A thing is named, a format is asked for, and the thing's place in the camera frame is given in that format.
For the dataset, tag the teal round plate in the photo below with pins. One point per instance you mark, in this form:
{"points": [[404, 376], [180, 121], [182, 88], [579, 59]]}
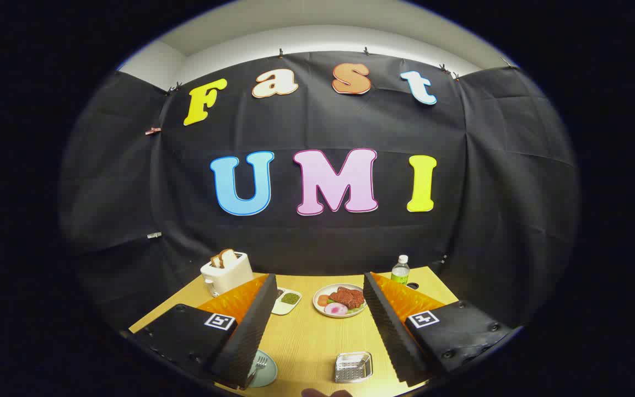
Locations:
{"points": [[267, 375]]}

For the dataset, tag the green drink bottle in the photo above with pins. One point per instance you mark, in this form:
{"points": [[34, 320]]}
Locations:
{"points": [[400, 272]]}

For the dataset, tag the white toaster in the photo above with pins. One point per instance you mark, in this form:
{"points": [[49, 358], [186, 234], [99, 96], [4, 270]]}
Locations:
{"points": [[229, 278]]}

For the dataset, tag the pink round food slice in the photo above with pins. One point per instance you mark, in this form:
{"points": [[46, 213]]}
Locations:
{"points": [[335, 309]]}

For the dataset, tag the red-brown meat pieces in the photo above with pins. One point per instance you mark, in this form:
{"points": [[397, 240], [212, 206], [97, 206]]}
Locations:
{"points": [[348, 298]]}

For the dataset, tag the white oval food plate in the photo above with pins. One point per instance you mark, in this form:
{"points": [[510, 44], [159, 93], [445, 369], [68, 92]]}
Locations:
{"points": [[320, 310]]}

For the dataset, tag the white divided dish with beans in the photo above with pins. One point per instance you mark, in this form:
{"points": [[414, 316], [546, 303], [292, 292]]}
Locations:
{"points": [[290, 300]]}

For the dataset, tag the toast bread slice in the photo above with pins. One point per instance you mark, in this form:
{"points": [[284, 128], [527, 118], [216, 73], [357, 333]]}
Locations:
{"points": [[216, 261], [229, 257]]}

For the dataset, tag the row of black clips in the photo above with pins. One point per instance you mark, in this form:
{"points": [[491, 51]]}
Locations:
{"points": [[280, 53]]}

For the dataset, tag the orange round food slice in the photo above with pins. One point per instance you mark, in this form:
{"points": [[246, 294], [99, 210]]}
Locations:
{"points": [[323, 300]]}

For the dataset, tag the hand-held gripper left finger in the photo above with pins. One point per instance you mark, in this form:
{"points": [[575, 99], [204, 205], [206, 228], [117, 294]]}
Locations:
{"points": [[251, 331]]}

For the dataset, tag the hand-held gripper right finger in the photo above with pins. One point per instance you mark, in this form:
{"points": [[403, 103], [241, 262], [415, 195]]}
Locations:
{"points": [[389, 331]]}

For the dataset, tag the pink clip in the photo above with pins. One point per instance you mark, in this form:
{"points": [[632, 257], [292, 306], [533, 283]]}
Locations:
{"points": [[153, 130]]}

